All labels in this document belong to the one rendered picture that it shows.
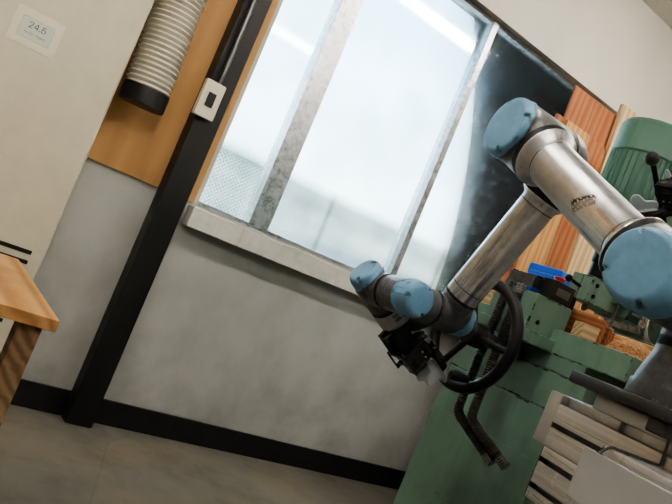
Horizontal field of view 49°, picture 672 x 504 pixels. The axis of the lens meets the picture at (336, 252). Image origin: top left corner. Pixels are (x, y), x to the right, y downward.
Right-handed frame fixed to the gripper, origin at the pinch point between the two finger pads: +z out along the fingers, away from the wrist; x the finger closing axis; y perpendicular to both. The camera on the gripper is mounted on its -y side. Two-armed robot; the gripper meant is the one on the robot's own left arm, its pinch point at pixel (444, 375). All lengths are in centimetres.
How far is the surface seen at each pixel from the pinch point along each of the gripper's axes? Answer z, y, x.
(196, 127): -58, -25, -116
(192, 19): -88, -41, -103
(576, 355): 13.7, -24.8, 14.3
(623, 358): 12.8, -26.8, 26.3
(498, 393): 20.6, -11.8, -4.5
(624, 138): -8, -81, 1
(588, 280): 14, -49, 2
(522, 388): 19.1, -14.7, 2.3
